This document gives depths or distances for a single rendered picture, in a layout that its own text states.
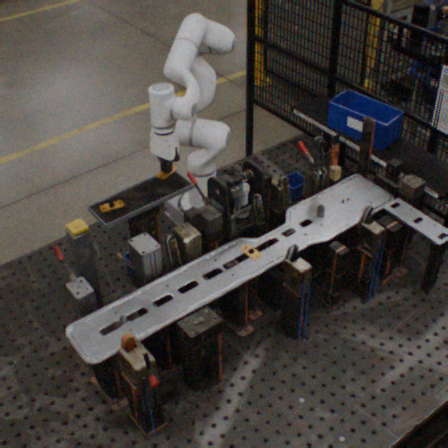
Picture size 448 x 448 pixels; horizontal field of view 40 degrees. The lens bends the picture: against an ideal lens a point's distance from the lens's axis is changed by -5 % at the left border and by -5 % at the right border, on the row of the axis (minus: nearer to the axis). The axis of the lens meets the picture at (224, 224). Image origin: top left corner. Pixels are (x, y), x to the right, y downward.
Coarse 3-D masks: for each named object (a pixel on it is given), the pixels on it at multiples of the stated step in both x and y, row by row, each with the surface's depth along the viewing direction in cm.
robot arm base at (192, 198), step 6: (198, 180) 267; (204, 180) 267; (204, 186) 270; (192, 192) 273; (198, 192) 272; (204, 192) 272; (186, 198) 284; (192, 198) 276; (198, 198) 274; (186, 204) 281; (192, 204) 278; (198, 204) 276
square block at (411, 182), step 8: (408, 176) 252; (400, 184) 252; (408, 184) 248; (416, 184) 248; (424, 184) 250; (400, 192) 254; (408, 192) 250; (416, 192) 248; (408, 200) 252; (416, 200) 253; (416, 208) 256; (408, 232) 263; (408, 240) 267; (408, 248) 271
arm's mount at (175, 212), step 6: (186, 192) 288; (174, 198) 286; (180, 198) 285; (168, 204) 286; (174, 204) 282; (180, 204) 282; (168, 210) 288; (174, 210) 283; (180, 210) 279; (168, 216) 290; (174, 216) 286; (180, 216) 280; (174, 222) 288; (180, 222) 283
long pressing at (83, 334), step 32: (320, 192) 253; (352, 192) 254; (384, 192) 254; (288, 224) 238; (320, 224) 239; (352, 224) 239; (224, 256) 226; (256, 256) 225; (160, 288) 214; (224, 288) 214; (96, 320) 202; (160, 320) 202; (96, 352) 192
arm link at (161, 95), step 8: (152, 88) 206; (160, 88) 205; (168, 88) 205; (152, 96) 205; (160, 96) 204; (168, 96) 205; (176, 96) 208; (152, 104) 207; (160, 104) 206; (168, 104) 206; (152, 112) 209; (160, 112) 208; (168, 112) 207; (152, 120) 211; (160, 120) 210; (168, 120) 210
